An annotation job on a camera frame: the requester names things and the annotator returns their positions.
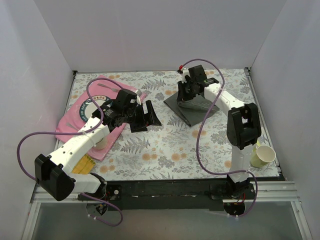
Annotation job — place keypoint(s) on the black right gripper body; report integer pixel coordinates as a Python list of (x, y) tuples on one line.
[(183, 94)]

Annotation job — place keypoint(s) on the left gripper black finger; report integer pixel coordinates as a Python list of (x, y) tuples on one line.
[(136, 127), (151, 117)]

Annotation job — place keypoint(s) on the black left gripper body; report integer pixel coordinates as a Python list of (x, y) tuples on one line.
[(141, 118)]

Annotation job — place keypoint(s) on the grey cloth napkin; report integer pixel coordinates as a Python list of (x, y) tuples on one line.
[(192, 112)]

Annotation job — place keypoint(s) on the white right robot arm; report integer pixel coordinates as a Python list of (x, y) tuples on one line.
[(243, 124)]

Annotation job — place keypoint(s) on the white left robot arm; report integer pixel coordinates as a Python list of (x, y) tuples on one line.
[(54, 173)]

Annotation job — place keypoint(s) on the dark round plate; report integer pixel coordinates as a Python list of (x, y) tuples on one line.
[(87, 107)]

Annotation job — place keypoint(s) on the cream mug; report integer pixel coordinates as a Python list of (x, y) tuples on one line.
[(101, 144)]

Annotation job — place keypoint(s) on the pink cloth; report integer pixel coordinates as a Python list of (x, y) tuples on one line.
[(71, 122)]

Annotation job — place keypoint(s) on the yellow bamboo mat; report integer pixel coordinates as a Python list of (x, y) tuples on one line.
[(84, 165)]

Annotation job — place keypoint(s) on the light green mug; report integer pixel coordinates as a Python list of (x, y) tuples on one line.
[(262, 155)]

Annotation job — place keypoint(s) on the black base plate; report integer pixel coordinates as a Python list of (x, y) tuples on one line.
[(182, 194)]

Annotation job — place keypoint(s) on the aluminium frame rail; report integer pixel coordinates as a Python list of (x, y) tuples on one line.
[(276, 215)]

